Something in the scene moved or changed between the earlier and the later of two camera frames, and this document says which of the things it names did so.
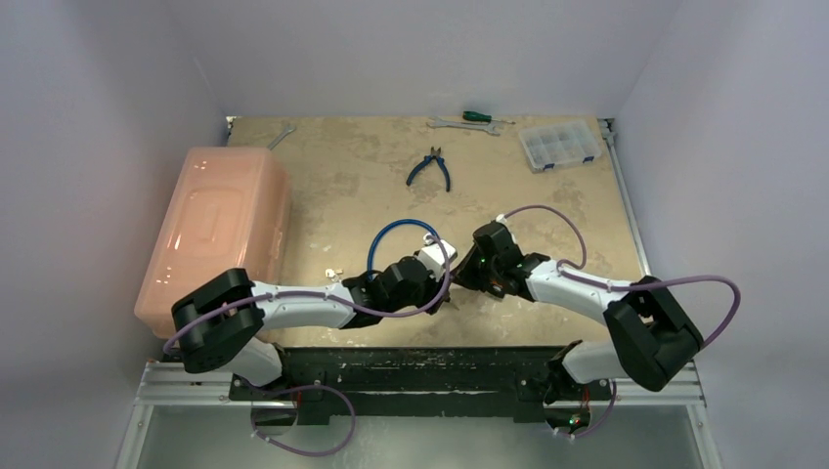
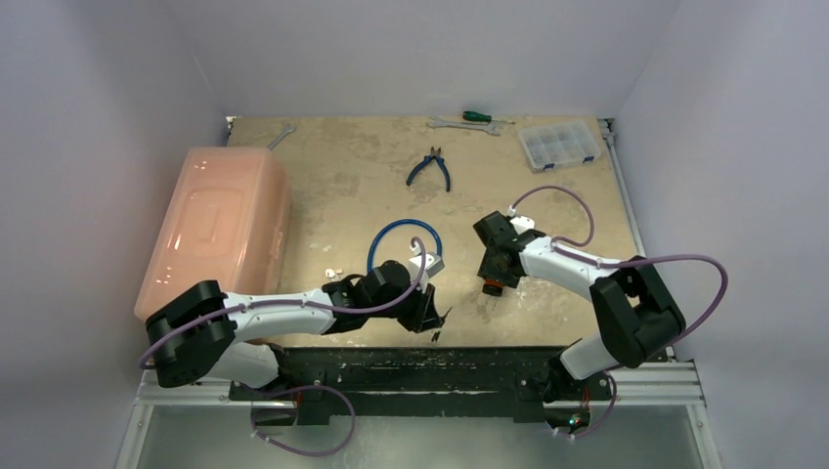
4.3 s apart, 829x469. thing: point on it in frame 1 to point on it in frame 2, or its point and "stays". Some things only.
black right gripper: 467,273 to 495,260
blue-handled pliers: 434,154 stays
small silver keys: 330,273 stays
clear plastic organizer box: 560,145 stays
